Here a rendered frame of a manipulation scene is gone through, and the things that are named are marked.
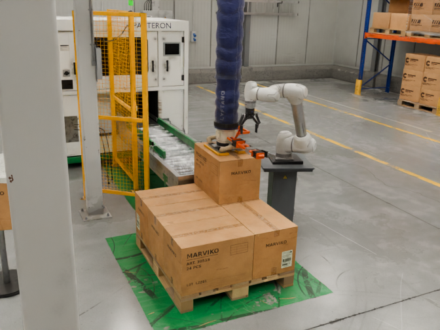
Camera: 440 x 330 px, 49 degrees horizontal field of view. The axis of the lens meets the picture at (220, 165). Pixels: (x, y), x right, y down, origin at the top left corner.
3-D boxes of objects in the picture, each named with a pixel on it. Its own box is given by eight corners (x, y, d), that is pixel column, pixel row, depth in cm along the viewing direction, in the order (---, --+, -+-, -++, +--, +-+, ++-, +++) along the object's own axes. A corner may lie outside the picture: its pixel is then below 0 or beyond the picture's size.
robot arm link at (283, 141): (279, 150, 492) (279, 128, 486) (296, 152, 483) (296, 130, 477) (273, 153, 478) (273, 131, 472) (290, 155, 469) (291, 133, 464)
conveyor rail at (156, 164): (118, 137, 677) (118, 123, 671) (122, 136, 679) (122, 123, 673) (177, 194, 480) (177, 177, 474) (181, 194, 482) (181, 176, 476)
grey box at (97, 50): (93, 76, 493) (91, 46, 483) (98, 76, 495) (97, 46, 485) (97, 79, 476) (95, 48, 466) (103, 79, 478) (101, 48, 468)
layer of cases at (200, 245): (135, 230, 462) (134, 191, 449) (230, 214, 503) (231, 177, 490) (181, 296, 359) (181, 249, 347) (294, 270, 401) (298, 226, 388)
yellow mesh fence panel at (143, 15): (80, 199, 566) (67, 10, 500) (84, 196, 575) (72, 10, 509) (150, 207, 549) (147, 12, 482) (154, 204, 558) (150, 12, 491)
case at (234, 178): (194, 182, 475) (194, 143, 463) (230, 177, 491) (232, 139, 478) (218, 205, 423) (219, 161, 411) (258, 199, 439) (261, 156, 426)
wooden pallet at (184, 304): (135, 243, 466) (135, 230, 462) (229, 226, 508) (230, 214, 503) (181, 313, 364) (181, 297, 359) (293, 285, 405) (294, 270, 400)
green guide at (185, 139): (157, 123, 696) (157, 117, 693) (164, 122, 700) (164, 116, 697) (201, 154, 559) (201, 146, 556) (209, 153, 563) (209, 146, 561)
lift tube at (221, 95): (209, 125, 443) (213, 4, 410) (231, 123, 452) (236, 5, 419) (220, 131, 424) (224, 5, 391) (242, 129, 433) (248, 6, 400)
